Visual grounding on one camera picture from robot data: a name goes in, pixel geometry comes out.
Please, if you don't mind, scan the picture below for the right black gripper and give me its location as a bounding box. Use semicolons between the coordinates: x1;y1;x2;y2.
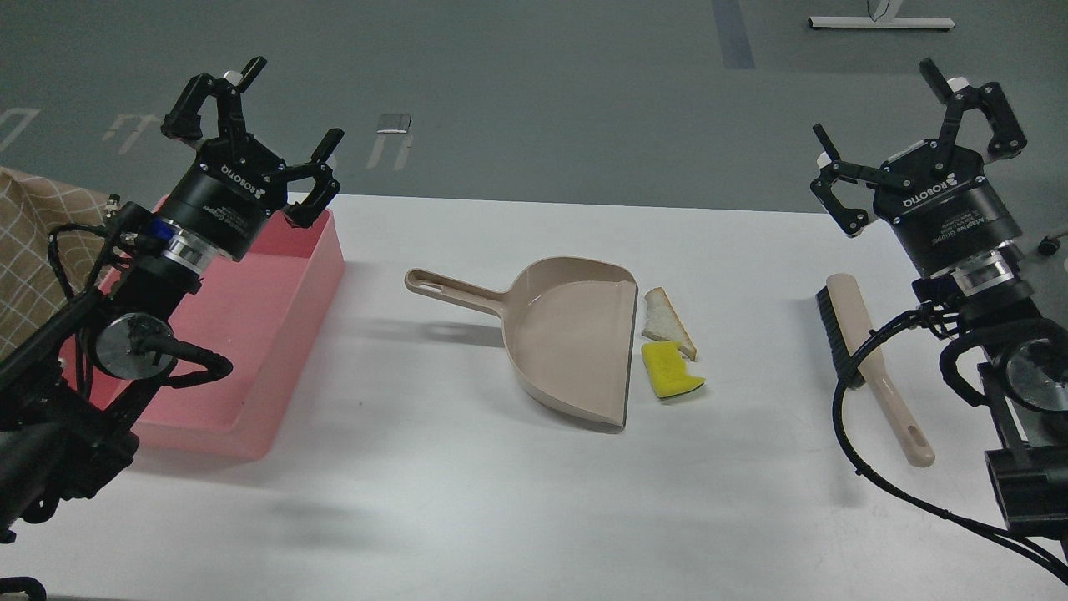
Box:
811;58;1028;279

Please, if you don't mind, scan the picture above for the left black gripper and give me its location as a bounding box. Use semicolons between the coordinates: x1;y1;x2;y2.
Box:
157;57;345;262

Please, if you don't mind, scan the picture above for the beige hand brush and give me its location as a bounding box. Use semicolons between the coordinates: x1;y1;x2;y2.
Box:
815;271;937;468

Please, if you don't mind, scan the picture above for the bread slice piece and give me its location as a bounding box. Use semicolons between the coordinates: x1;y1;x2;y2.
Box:
641;288;698;361

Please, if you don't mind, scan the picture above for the yellow sponge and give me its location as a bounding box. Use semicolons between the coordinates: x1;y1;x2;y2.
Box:
641;341;706;401

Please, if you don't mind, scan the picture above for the beige plastic dustpan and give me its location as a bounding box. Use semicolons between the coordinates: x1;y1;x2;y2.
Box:
405;256;638;429

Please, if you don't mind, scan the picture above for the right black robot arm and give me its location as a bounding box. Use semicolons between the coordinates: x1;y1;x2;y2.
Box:
811;58;1065;581

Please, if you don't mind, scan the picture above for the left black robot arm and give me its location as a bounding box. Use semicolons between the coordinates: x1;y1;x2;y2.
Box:
3;56;344;544

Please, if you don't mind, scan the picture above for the pink plastic bin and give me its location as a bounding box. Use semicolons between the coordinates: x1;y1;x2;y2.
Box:
63;203;346;460

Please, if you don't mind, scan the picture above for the black caster wheel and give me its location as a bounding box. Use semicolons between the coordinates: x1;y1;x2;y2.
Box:
1036;230;1067;256

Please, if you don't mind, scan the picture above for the white table base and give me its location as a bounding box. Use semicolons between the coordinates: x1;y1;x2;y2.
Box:
806;1;956;32

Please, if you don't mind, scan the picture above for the brown checkered cloth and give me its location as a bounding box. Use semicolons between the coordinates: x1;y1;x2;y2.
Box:
1;168;109;357

